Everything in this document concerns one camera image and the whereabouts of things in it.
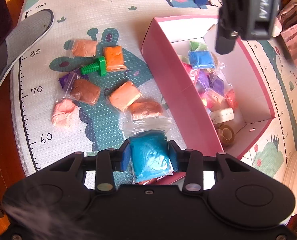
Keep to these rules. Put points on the periwinkle blue clay packet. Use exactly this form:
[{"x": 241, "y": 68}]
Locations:
[{"x": 218, "y": 86}]

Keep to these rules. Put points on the green toy bolt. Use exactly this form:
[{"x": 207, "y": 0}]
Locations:
[{"x": 91, "y": 68}]

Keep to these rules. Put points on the pale yellow clay packet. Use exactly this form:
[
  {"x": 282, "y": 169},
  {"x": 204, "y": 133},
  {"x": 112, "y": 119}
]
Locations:
[{"x": 214, "y": 97}]

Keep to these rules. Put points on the peach clay packet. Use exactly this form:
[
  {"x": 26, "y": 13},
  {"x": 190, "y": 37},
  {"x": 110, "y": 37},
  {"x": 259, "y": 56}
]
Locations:
[{"x": 84, "y": 48}]

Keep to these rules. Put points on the purple clay packet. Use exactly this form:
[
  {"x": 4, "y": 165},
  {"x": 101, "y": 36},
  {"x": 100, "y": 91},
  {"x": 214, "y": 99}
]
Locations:
[
  {"x": 64, "y": 80},
  {"x": 203, "y": 78}
]

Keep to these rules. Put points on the pink pleated cloth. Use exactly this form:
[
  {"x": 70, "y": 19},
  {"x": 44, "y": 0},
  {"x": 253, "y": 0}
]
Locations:
[{"x": 296, "y": 45}]

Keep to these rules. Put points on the teal blue clay packet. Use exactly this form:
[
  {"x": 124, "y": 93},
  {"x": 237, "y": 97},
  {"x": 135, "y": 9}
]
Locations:
[{"x": 151, "y": 155}]

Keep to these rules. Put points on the green clay packet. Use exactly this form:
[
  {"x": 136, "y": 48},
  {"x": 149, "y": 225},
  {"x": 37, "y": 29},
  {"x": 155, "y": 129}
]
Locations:
[{"x": 195, "y": 45}]

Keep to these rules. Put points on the pink cardboard box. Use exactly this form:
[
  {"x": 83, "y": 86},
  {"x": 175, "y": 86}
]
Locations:
[{"x": 171, "y": 80}]

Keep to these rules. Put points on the salmon pink clay packet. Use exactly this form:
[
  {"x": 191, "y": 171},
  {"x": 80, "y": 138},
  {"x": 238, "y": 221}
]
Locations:
[{"x": 63, "y": 113}]

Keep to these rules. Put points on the brown-orange clay packet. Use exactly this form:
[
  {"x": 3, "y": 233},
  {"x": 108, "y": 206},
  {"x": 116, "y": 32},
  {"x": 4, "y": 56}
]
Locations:
[{"x": 146, "y": 110}]

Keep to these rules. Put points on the small white case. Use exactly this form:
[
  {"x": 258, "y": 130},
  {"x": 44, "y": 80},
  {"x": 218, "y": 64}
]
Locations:
[{"x": 222, "y": 115}]

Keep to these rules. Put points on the dusty brown clay packet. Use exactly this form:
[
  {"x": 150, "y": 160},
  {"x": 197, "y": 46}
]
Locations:
[{"x": 84, "y": 92}]

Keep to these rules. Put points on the light orange clay packet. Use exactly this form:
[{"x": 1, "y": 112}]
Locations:
[{"x": 124, "y": 95}]

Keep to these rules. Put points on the cartoon print play mat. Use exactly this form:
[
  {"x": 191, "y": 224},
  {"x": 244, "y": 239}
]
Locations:
[{"x": 63, "y": 142}]

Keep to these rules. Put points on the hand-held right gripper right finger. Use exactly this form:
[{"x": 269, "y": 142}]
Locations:
[{"x": 173, "y": 156}]

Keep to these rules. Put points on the brown tape roll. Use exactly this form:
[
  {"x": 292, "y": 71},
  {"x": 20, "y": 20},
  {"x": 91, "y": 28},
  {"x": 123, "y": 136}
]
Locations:
[{"x": 219, "y": 130}]

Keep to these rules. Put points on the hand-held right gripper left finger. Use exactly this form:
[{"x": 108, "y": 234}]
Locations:
[{"x": 125, "y": 155}]

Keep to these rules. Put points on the grey slipper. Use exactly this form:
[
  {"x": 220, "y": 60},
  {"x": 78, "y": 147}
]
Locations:
[{"x": 26, "y": 45}]

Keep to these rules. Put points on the coral clay packet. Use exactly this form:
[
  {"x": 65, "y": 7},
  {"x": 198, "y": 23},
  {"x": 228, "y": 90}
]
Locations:
[{"x": 231, "y": 100}]

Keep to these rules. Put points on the magenta clay packet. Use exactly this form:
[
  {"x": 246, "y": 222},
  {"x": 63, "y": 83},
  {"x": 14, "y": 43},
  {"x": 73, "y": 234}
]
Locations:
[{"x": 188, "y": 70}]

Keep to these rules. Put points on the royal blue clay packet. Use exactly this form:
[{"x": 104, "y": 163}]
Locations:
[{"x": 201, "y": 58}]

